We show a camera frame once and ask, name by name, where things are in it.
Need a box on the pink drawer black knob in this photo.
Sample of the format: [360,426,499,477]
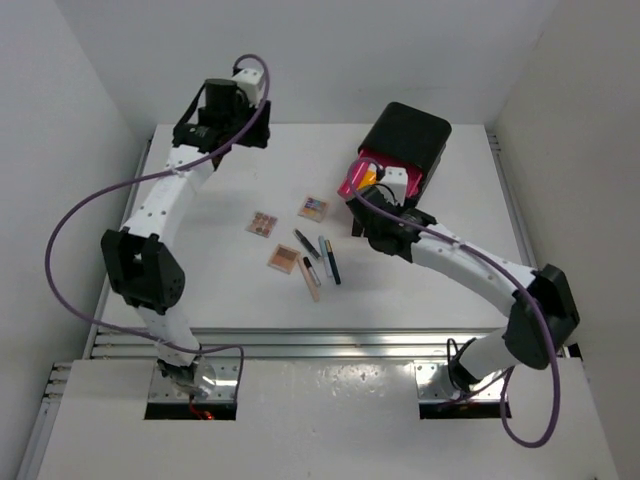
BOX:
[337,149,426,205]

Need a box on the orange tube white cap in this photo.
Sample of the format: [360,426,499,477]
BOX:
[357,165,377,190]

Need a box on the glitter nine-colour palette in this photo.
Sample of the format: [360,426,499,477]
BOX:
[298,196,329,223]

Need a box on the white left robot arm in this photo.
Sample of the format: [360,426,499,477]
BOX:
[101,69,270,398]

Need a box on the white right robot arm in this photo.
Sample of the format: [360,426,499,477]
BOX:
[346,186,580,397]

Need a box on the dark green gold tube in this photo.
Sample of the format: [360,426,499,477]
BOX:
[324,239,342,285]

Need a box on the light blue mascara tube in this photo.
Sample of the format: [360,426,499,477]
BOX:
[318,235,333,278]

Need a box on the black eyeliner pencil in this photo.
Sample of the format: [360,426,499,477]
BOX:
[293,229,321,260]

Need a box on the black cap clear tube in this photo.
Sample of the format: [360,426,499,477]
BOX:
[303,256,321,287]

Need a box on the pink beige stick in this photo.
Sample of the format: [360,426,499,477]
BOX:
[297,257,320,302]

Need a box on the beige four-pan palette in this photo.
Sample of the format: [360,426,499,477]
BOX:
[267,244,300,274]

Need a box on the clear nine-pan brown palette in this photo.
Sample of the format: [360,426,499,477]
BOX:
[246,211,278,238]

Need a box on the black drawer cabinet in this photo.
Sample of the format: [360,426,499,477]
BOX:
[358,102,452,207]

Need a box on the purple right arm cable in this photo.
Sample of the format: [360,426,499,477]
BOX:
[347,157,558,448]

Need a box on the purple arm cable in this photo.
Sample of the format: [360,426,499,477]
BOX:
[347,157,558,448]
[44,54,272,401]

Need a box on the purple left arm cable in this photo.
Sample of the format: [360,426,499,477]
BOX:
[44,54,272,401]

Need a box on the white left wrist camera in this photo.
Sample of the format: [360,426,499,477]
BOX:
[231,68,265,107]

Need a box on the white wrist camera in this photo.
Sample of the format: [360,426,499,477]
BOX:
[231,68,265,107]
[379,166,409,206]

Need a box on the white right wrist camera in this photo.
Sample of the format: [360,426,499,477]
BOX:
[379,166,409,206]

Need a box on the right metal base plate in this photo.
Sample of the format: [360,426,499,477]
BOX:
[413,360,504,407]

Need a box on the metal base plate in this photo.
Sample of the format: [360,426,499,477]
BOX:
[413,360,504,407]
[147,361,238,406]

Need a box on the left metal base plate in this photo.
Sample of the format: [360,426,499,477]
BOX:
[147,361,238,406]

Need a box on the aluminium rail frame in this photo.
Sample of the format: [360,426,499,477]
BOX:
[38,124,596,479]

